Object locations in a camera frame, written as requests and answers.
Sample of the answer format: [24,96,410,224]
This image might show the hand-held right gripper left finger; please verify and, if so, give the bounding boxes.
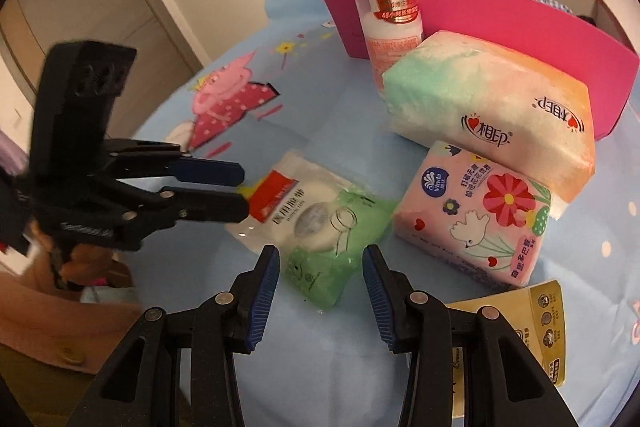
[82,244,281,427]

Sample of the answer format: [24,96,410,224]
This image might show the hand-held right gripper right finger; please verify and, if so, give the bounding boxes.
[361,244,569,427]

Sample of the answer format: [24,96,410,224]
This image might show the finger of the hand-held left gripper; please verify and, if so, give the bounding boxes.
[106,138,246,188]
[129,187,251,239]

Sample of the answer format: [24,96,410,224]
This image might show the green soft packet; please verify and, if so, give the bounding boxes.
[280,192,401,311]

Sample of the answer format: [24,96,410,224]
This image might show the green white plastic pouch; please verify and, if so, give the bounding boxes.
[223,150,379,258]

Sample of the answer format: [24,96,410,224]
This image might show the pink cardboard box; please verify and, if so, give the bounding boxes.
[318,0,640,142]

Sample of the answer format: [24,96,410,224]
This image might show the person's left forearm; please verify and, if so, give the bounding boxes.
[0,269,147,374]

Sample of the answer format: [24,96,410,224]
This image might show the person's left hand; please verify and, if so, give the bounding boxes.
[30,217,134,294]

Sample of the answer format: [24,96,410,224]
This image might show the floral tissue pack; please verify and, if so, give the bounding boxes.
[391,141,553,292]

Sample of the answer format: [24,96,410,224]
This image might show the blue cartoon bed sheet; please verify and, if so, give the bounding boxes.
[132,0,640,427]

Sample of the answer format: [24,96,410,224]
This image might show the yellow printed packet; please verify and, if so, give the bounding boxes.
[445,279,569,421]

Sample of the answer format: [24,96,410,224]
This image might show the pastel tissue pack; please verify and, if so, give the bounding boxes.
[382,30,597,204]

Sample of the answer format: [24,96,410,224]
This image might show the white lotion bottle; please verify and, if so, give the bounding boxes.
[346,0,425,96]

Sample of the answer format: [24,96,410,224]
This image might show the person's olive trousers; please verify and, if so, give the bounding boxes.
[0,347,192,427]

